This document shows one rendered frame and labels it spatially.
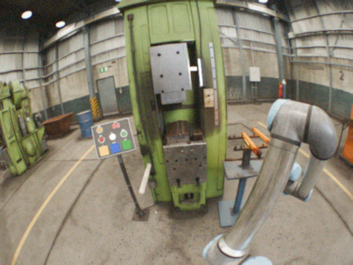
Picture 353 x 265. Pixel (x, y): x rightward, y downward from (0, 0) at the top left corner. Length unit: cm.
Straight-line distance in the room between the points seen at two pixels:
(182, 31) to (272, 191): 135
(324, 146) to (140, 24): 152
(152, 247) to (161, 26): 214
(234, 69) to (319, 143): 746
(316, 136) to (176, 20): 137
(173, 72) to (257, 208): 107
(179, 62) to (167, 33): 34
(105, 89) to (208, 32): 688
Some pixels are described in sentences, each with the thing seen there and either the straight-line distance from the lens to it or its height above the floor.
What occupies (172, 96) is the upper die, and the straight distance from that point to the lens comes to 122.
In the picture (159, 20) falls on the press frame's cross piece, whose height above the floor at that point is 208.
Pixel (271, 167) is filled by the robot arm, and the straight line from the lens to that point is 46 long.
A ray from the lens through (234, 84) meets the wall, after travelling 777.
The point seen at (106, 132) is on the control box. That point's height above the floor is 113.
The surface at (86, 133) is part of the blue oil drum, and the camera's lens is 562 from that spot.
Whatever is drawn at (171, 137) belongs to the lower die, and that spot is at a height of 97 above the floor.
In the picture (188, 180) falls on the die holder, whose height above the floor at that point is 52.
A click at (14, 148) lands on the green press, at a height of 79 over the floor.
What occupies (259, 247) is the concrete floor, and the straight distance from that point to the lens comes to 168.
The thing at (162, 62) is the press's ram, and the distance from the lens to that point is 122.
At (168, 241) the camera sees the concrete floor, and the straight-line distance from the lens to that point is 166.
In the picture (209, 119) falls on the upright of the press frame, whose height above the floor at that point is 106.
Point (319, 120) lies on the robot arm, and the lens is 44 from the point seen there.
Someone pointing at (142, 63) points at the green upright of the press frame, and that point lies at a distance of 139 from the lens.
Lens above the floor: 147
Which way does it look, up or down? 21 degrees down
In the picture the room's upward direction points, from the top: 6 degrees counter-clockwise
